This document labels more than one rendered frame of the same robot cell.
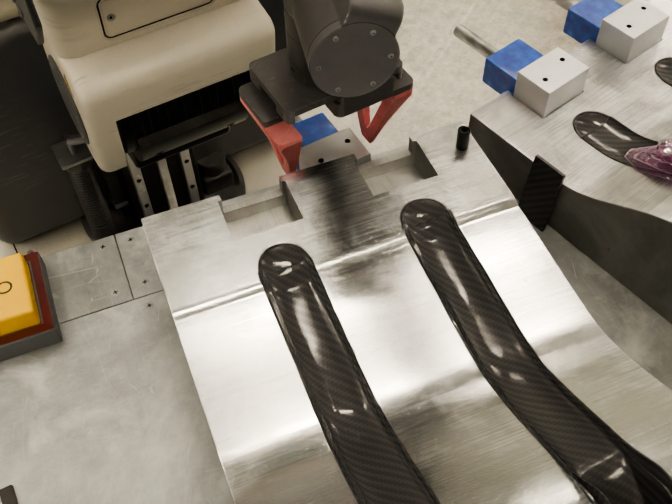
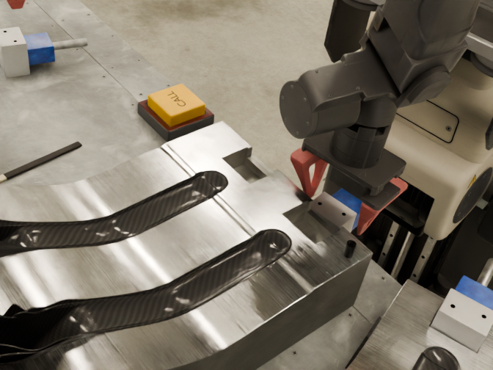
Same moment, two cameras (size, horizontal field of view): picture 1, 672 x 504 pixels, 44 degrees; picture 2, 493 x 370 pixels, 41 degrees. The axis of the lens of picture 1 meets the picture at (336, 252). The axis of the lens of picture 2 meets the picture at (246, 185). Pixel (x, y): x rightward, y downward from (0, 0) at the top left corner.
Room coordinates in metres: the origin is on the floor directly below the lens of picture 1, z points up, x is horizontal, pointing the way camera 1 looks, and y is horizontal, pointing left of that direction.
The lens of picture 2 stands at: (0.14, -0.48, 1.39)
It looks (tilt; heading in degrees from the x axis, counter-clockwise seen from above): 42 degrees down; 65
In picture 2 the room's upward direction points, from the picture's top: 9 degrees clockwise
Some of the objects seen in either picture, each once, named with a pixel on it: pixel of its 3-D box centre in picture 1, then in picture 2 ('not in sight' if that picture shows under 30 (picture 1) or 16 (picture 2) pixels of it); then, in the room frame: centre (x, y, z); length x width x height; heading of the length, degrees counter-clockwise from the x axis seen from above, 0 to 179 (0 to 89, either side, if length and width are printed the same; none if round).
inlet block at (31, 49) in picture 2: not in sight; (44, 48); (0.19, 0.44, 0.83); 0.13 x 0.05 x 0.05; 8
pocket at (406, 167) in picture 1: (392, 180); (309, 232); (0.43, -0.05, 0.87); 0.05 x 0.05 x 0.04; 20
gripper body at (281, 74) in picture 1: (325, 44); (359, 138); (0.49, 0.00, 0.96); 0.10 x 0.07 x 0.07; 120
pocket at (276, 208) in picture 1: (260, 222); (248, 175); (0.39, 0.06, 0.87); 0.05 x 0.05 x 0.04; 20
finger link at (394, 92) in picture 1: (354, 103); (362, 197); (0.50, -0.02, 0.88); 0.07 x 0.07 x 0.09; 30
